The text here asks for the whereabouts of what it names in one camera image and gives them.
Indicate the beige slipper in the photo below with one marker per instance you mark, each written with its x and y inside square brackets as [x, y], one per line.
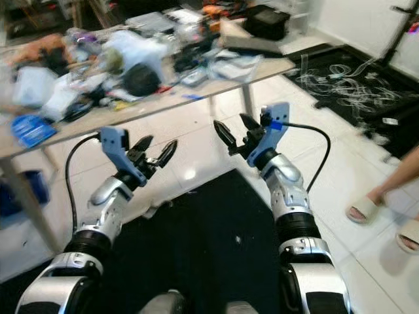
[410, 237]
[364, 209]

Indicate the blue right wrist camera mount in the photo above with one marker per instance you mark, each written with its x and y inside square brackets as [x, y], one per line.
[272, 131]

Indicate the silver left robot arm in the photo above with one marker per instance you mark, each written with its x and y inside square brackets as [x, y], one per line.
[105, 212]

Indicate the black round pouch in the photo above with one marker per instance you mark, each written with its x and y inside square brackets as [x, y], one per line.
[141, 80]

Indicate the black stand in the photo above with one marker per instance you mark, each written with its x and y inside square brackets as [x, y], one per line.
[402, 26]

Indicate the grey left robot knee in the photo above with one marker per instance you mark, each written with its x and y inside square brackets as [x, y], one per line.
[165, 303]

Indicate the black box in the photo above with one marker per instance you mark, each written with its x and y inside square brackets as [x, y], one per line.
[267, 22]

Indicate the grey robot knee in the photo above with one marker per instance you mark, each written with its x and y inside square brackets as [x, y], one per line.
[165, 303]
[242, 309]

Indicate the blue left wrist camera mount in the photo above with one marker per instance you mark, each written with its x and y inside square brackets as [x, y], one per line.
[116, 147]

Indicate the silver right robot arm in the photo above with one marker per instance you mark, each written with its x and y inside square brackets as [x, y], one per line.
[291, 193]

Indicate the person's bare leg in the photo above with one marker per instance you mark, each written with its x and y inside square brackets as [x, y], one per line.
[396, 173]

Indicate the blue bin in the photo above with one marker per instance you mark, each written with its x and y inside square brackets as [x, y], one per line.
[13, 196]

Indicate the grey right robot knee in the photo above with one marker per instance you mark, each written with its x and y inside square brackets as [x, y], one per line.
[242, 309]

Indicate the pale plastic bag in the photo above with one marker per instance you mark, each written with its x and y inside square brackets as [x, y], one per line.
[34, 86]

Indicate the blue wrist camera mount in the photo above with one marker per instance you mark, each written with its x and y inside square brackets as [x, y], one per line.
[116, 147]
[272, 131]

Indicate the pale blue white bag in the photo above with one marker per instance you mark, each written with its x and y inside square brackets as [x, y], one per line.
[136, 51]

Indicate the wooden table with metal legs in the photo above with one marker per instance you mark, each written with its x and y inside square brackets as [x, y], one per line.
[157, 104]

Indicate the plain black floor mat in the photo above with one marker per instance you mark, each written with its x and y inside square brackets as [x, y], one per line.
[209, 242]

